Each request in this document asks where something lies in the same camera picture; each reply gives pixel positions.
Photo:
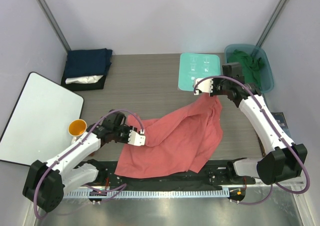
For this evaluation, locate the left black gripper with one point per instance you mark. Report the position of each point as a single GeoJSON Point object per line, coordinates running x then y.
{"type": "Point", "coordinates": [126, 140]}

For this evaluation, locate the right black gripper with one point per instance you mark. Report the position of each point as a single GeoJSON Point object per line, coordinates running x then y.
{"type": "Point", "coordinates": [215, 93]}

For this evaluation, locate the pink t shirt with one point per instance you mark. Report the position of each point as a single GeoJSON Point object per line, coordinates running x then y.
{"type": "Point", "coordinates": [181, 141]}

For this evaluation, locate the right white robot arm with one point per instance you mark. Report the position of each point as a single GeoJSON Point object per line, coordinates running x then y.
{"type": "Point", "coordinates": [247, 98]}

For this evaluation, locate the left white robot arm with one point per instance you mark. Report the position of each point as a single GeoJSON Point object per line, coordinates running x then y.
{"type": "Point", "coordinates": [48, 182]}

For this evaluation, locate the teal cutting board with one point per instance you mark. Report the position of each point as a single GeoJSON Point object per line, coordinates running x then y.
{"type": "Point", "coordinates": [196, 65]}

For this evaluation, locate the green t shirt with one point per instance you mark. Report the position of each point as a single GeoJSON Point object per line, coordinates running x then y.
{"type": "Point", "coordinates": [250, 66]}

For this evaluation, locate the teal plastic basin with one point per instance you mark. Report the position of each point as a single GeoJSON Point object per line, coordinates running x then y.
{"type": "Point", "coordinates": [267, 83]}

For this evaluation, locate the white mug orange inside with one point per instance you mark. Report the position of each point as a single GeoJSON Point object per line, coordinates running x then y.
{"type": "Point", "coordinates": [76, 129]}

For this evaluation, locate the black folded t shirt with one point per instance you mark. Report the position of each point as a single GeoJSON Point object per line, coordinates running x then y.
{"type": "Point", "coordinates": [82, 87]}

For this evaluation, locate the nineteen eighty-four book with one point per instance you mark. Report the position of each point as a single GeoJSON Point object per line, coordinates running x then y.
{"type": "Point", "coordinates": [281, 120]}

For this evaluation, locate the navy folded t shirt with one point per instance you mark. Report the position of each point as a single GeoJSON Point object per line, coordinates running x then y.
{"type": "Point", "coordinates": [81, 63]}

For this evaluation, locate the white board black rim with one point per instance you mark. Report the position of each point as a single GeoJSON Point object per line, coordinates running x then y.
{"type": "Point", "coordinates": [38, 126]}

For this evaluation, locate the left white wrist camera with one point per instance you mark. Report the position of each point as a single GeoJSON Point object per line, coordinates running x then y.
{"type": "Point", "coordinates": [136, 138]}

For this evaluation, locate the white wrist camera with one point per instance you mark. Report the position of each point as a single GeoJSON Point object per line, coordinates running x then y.
{"type": "Point", "coordinates": [203, 86]}
{"type": "Point", "coordinates": [136, 138]}

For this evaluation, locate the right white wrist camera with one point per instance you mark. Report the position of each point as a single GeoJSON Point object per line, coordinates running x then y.
{"type": "Point", "coordinates": [203, 86]}

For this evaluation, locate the right aluminium corner post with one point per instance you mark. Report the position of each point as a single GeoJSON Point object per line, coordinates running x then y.
{"type": "Point", "coordinates": [271, 22]}

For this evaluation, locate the aluminium corner post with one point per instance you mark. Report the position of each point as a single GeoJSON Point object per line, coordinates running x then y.
{"type": "Point", "coordinates": [271, 22]}
{"type": "Point", "coordinates": [54, 24]}

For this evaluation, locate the white slotted cable duct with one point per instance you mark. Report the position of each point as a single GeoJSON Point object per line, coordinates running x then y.
{"type": "Point", "coordinates": [89, 194]}

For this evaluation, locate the left aluminium corner post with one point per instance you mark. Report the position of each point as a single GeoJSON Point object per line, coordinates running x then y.
{"type": "Point", "coordinates": [54, 24]}

